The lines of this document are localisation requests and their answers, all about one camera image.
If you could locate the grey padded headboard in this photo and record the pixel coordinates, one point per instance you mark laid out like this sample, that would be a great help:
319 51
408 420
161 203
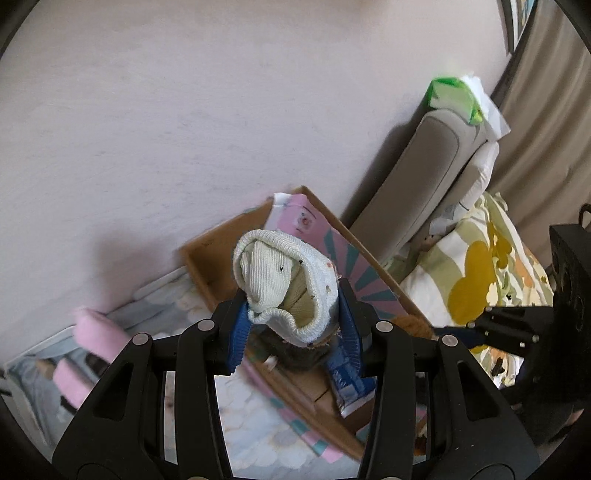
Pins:
415 184

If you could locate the floral quilt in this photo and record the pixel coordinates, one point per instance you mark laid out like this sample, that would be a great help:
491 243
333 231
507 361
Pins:
475 277

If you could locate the green tissue packet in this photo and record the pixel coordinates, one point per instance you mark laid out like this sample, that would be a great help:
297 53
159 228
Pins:
450 94

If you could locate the picture frame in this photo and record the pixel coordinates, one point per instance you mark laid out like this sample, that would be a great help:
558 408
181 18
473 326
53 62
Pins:
515 23

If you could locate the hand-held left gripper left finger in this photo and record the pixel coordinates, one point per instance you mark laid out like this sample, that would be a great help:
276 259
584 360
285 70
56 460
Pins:
238 334

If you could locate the white pillow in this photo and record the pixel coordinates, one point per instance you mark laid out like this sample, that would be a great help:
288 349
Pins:
480 170

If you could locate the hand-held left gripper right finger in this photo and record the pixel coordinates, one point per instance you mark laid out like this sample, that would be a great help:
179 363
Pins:
351 339

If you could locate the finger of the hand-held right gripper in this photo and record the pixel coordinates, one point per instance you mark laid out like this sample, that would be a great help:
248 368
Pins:
508 330

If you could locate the pink fluffy sock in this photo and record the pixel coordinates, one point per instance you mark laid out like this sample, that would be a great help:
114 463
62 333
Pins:
71 383
104 334

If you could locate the blue white packet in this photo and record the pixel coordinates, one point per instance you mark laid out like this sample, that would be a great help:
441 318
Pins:
346 385

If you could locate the pink patterned cloth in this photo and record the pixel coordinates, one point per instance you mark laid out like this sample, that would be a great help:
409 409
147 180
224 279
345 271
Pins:
364 272

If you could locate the light blue printed mat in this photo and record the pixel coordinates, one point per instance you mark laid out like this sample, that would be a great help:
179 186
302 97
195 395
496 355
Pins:
258 434

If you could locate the cream dotted sock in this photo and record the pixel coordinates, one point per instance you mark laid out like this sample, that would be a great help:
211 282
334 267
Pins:
272 272

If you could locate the beige curtain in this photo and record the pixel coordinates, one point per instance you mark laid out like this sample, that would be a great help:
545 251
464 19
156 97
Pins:
554 138

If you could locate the cardboard box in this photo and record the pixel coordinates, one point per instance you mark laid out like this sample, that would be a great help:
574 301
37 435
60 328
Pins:
217 263

